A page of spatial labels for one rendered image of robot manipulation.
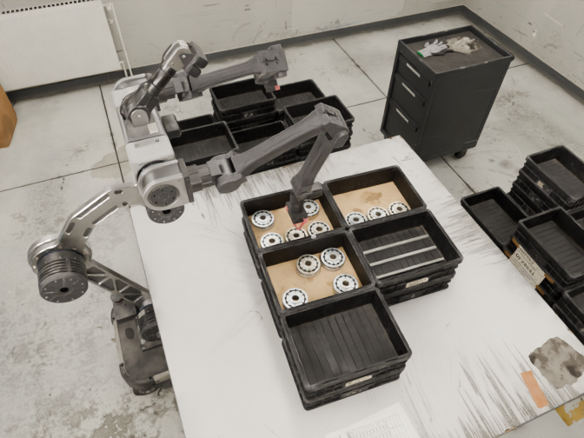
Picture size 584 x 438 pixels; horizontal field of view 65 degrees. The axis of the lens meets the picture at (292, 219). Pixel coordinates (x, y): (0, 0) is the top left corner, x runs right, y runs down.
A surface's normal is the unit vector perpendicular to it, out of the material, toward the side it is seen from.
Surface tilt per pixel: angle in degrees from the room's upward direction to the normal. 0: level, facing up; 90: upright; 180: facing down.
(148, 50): 90
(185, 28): 90
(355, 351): 0
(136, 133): 0
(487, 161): 0
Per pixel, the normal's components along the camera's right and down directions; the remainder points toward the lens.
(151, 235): 0.02, -0.65
